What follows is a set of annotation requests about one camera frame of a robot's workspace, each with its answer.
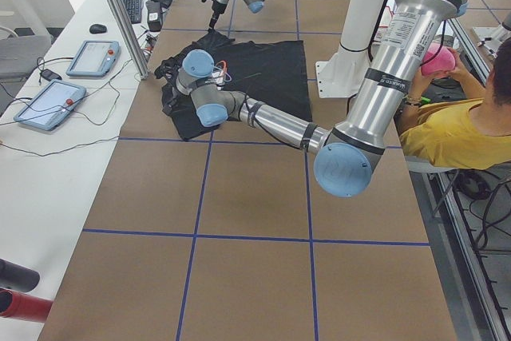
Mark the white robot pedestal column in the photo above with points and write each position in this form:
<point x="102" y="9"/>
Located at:
<point x="361" y="22"/>

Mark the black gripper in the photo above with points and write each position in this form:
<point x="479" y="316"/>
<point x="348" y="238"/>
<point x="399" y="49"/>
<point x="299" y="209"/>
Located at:
<point x="217" y="8"/>
<point x="172" y="92"/>

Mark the far blue teach pendant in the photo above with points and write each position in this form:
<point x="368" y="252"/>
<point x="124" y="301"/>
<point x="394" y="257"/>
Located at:
<point x="94" y="58"/>

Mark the near blue teach pendant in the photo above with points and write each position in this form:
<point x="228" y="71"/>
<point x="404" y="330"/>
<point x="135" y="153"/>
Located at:
<point x="51" y="106"/>

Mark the person in yellow shirt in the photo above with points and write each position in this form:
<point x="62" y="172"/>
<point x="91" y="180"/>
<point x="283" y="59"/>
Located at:
<point x="473" y="133"/>

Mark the aluminium frame post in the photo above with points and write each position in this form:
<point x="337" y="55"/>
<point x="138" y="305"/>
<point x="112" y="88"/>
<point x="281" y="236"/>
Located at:
<point x="122" y="19"/>

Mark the pink plush toy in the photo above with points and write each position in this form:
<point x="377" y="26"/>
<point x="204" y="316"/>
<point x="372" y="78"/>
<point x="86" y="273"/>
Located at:
<point x="437" y="58"/>

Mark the black computer mouse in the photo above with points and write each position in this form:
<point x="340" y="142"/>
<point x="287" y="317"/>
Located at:
<point x="98" y="29"/>

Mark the black printed t-shirt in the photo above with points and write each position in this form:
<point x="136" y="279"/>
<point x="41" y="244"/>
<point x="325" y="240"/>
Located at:
<point x="274" y="73"/>

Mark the black keyboard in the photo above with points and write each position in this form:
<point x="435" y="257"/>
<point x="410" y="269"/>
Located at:
<point x="134" y="10"/>

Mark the blue teach pendant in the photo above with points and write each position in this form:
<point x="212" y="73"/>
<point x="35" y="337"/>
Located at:
<point x="51" y="106"/>
<point x="94" y="58"/>

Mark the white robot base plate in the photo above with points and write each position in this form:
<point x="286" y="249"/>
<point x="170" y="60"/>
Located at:
<point x="342" y="75"/>

